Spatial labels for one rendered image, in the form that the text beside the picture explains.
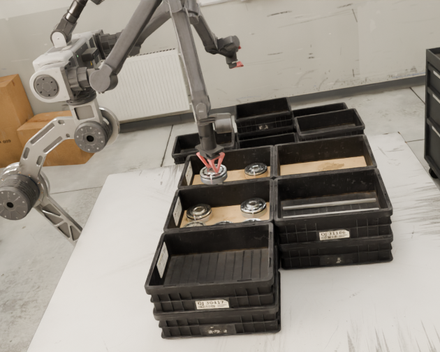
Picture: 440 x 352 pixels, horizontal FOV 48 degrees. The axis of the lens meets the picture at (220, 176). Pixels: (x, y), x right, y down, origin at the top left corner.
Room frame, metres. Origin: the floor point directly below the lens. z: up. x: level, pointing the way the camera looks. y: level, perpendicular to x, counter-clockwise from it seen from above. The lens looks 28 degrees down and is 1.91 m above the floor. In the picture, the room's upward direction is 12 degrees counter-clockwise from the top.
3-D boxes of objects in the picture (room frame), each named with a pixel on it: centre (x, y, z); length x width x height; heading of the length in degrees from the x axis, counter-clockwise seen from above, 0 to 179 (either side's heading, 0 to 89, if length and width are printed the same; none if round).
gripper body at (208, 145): (1.68, 0.02, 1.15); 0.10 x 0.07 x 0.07; 31
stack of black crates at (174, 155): (2.97, 0.06, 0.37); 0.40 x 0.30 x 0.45; 83
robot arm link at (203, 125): (1.68, 0.01, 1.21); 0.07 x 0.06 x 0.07; 82
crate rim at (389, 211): (1.53, -0.37, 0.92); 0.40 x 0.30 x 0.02; 79
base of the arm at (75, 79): (1.81, 0.43, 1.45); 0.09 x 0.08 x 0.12; 173
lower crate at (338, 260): (1.53, -0.37, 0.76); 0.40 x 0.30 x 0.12; 79
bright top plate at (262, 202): (1.66, -0.10, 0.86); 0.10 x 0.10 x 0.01
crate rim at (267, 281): (1.31, 0.08, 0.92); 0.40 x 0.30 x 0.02; 79
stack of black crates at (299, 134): (2.87, -0.74, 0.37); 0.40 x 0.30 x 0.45; 83
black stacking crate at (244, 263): (1.31, 0.08, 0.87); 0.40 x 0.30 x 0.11; 79
